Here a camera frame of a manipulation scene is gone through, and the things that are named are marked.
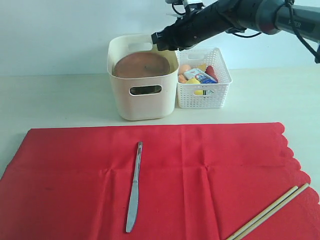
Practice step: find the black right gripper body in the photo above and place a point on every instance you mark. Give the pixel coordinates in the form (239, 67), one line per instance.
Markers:
(198, 26)

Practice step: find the brown egg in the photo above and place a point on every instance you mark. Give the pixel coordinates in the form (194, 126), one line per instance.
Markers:
(184, 68)

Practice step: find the brown wooden plate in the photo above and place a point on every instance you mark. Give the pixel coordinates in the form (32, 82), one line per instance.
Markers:
(141, 65)

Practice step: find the orange fried chicken piece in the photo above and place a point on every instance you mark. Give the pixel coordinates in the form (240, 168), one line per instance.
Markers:
(182, 79)

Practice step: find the small blue milk carton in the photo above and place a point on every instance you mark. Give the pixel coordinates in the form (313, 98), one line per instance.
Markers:
(199, 75)

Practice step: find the yellow cheese wedge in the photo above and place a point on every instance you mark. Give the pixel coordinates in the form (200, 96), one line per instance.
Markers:
(202, 67)

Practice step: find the yellow lemon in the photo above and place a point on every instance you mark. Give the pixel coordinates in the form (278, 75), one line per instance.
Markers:
(193, 81)

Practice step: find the orange carrot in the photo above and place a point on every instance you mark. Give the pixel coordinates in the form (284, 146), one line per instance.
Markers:
(210, 71)

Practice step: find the silver table knife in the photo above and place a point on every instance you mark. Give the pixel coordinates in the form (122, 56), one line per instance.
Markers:
(134, 194)

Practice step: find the stainless steel cup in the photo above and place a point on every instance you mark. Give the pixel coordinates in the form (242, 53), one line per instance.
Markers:
(145, 90)

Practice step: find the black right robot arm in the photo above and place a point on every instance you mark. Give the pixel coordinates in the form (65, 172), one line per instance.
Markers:
(272, 16)

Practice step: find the white perforated plastic basket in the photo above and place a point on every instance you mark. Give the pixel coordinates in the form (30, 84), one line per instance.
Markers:
(204, 96)

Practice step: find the cream plastic bin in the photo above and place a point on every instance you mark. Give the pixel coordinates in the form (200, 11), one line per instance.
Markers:
(141, 107)

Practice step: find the red paper table mat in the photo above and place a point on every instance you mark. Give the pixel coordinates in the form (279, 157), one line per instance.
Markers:
(196, 182)

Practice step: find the upper wooden chopstick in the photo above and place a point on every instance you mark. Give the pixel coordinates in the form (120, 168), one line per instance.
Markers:
(262, 213)

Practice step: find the wooden chopstick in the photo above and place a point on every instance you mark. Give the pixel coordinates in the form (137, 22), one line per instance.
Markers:
(272, 212)
(262, 213)

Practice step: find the lower wooden chopstick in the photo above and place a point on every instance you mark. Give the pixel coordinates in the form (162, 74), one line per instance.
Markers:
(272, 212)

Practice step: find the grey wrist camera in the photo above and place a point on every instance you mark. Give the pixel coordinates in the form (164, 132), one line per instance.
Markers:
(191, 4)

